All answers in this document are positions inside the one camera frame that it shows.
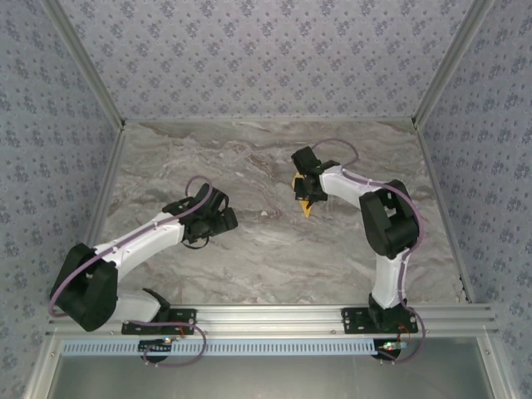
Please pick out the long aluminium mounting rail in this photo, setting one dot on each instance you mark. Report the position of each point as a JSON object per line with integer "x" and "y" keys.
{"x": 270, "y": 318}

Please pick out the grey metal panel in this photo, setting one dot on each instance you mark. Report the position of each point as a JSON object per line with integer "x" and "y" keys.
{"x": 270, "y": 380}

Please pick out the yellow paper sheet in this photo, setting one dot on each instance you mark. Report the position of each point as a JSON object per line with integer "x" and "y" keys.
{"x": 307, "y": 210}

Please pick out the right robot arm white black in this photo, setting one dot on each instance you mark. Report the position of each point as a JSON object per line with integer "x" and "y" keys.
{"x": 386, "y": 282}

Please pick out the short aluminium frame rail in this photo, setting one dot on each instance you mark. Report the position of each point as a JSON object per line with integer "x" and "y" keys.
{"x": 41, "y": 370}
{"x": 494, "y": 370}

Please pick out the small black controller board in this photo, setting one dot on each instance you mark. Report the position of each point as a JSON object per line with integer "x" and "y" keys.
{"x": 154, "y": 347}
{"x": 388, "y": 351}

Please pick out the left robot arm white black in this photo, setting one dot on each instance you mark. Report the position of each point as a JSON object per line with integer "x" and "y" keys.
{"x": 137, "y": 241}

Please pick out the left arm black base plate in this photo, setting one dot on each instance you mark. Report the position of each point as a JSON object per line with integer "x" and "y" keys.
{"x": 189, "y": 318}

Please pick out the aluminium frame post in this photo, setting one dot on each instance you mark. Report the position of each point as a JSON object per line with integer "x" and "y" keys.
{"x": 449, "y": 62}
{"x": 89, "y": 68}

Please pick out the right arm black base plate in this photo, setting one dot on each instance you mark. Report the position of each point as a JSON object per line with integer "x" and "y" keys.
{"x": 351, "y": 322}

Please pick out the aluminium table edge rail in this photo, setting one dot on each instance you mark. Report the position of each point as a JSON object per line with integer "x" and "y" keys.
{"x": 104, "y": 187}
{"x": 435, "y": 187}

